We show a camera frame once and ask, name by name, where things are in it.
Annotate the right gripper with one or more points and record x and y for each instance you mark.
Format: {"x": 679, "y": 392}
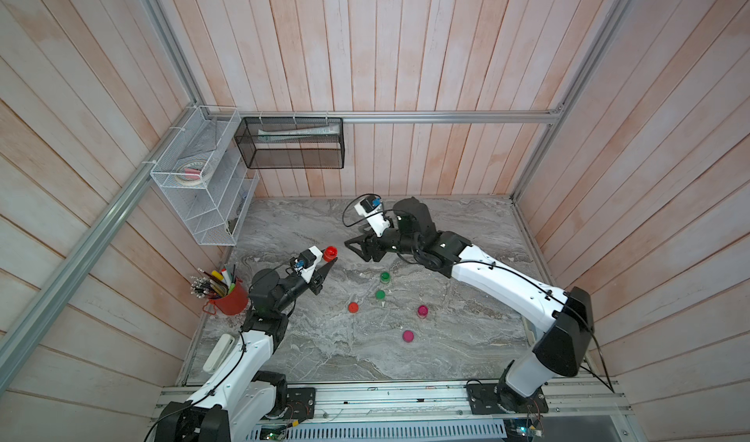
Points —
{"x": 372, "y": 243}

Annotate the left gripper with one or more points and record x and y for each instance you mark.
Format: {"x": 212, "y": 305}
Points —
{"x": 318, "y": 280}

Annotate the red paint jar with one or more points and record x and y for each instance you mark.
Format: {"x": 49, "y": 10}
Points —
{"x": 330, "y": 253}

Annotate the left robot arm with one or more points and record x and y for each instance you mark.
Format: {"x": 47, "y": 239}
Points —
{"x": 240, "y": 393}

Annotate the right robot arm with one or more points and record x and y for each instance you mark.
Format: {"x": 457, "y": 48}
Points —
{"x": 564, "y": 318}

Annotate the magenta paint jar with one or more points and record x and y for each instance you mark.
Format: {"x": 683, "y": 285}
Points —
{"x": 422, "y": 310}

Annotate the red pencil cup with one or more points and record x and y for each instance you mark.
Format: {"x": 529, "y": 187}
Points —
{"x": 231, "y": 305}

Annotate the bundle of pencils and pens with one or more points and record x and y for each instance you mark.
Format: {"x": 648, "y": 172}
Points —
{"x": 212, "y": 285}

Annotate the tape roll on shelf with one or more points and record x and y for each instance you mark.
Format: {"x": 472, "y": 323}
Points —
{"x": 193, "y": 174}

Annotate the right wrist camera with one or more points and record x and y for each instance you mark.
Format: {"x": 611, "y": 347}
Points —
{"x": 370, "y": 208}

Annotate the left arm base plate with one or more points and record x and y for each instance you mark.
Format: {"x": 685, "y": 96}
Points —
{"x": 294, "y": 404}

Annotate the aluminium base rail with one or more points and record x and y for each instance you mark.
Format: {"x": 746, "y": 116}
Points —
{"x": 392, "y": 402}

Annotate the black mesh wall basket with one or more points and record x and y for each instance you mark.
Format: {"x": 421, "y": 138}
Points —
{"x": 291, "y": 143}

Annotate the white wire shelf rack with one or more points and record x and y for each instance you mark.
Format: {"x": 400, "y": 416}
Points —
{"x": 214, "y": 211}

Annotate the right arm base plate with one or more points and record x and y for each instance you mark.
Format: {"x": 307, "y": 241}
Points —
{"x": 495, "y": 399}

